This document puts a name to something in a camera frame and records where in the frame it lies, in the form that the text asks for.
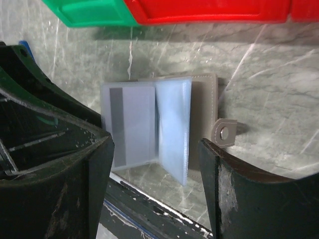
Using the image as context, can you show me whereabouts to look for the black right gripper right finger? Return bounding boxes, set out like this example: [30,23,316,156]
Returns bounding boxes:
[198,138,319,239]

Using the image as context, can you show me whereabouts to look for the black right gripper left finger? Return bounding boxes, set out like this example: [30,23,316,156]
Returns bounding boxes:
[0,82,114,239]

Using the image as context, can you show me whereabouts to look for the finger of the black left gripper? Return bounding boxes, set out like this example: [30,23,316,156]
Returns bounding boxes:
[0,42,102,128]

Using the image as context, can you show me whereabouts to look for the blue card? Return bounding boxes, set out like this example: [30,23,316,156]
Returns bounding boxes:
[18,40,35,60]

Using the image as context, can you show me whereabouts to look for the green plastic bin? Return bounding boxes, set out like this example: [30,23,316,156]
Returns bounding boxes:
[43,0,139,27]

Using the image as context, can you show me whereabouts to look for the card with dark stripe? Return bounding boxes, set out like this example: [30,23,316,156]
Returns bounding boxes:
[109,87,156,170]

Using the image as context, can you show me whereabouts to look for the grey card holder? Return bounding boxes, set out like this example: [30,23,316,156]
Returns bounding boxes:
[100,74,237,185]

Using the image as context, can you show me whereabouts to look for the red double plastic bin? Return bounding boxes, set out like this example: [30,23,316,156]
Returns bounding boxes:
[125,0,319,25]

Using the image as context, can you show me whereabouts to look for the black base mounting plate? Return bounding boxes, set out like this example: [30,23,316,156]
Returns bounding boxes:
[97,173,214,239]

